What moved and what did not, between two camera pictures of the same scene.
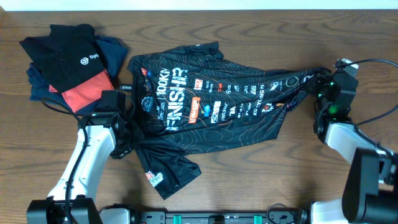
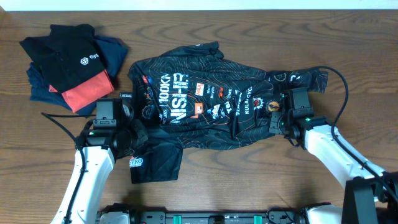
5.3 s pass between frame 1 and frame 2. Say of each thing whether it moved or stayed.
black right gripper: moved
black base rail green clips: stayed
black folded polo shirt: stayed
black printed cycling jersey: stayed
